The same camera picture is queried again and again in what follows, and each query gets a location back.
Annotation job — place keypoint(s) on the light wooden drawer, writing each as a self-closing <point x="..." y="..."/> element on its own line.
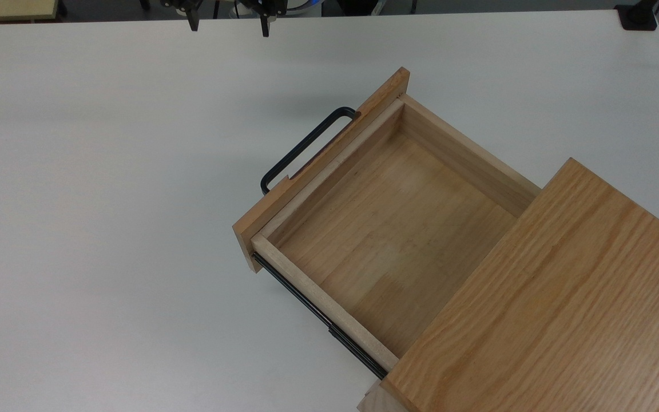
<point x="386" y="229"/>

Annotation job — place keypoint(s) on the black metal drawer slide rail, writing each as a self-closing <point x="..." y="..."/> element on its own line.
<point x="318" y="312"/>

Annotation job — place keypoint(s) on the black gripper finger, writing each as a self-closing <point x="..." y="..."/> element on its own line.
<point x="265" y="26"/>
<point x="193" y="22"/>

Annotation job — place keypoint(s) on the black Franka gripper body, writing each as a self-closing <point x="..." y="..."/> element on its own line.
<point x="249" y="4"/>

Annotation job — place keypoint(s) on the yellowish side table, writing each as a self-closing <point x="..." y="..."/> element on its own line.
<point x="9" y="8"/>

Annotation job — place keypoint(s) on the wooden cabinet body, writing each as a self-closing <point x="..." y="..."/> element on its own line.
<point x="558" y="309"/>

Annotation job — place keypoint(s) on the white and blue robot base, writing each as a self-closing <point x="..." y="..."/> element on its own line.
<point x="306" y="6"/>

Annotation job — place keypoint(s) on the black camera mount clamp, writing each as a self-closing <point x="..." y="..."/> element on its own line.
<point x="638" y="16"/>

